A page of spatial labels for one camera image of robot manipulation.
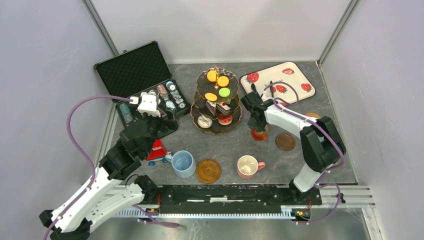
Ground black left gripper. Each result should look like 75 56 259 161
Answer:
130 103 178 157

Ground black handled metal tongs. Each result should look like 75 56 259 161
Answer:
250 81 275 101

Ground strawberry layer cake slice toy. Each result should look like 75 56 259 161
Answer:
216 102 231 116

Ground green toy macaron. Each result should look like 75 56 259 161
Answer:
218 87 231 98

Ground red strawberry toy tart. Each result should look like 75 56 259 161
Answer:
218 114 233 126

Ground white chocolate striped toy donut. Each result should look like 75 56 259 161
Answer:
197 115 213 129

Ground red round coaster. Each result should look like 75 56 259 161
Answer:
250 129 269 142

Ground orange toy macaron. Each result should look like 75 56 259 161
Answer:
206 70 219 83
204 92 218 102
216 75 230 88

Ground three-tier black gold cake stand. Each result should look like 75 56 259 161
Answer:
190 66 242 134

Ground chocolate cake slice toy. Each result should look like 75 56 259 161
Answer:
205 100 217 116

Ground dark brown wooden coaster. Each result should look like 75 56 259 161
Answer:
275 132 296 152

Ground light blue mug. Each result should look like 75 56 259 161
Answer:
165 150 197 179

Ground woven rattan coaster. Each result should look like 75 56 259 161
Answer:
305 112 321 119

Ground pink mug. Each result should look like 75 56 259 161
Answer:
237 155 266 179

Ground amber glass saucer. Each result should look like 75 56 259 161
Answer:
195 158 222 184

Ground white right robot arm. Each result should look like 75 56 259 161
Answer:
241 91 347 204

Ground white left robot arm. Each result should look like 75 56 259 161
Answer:
39 92 170 240

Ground cream strawberry serving tray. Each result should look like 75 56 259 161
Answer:
240 61 316 106

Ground red toy car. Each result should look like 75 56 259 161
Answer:
146 139 171 166

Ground black poker chip case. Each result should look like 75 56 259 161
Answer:
94 41 190 121

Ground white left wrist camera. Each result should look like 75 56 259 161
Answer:
129 92 161 117

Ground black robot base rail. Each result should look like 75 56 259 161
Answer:
138 184 323 219

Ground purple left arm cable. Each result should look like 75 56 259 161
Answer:
43 95 133 240

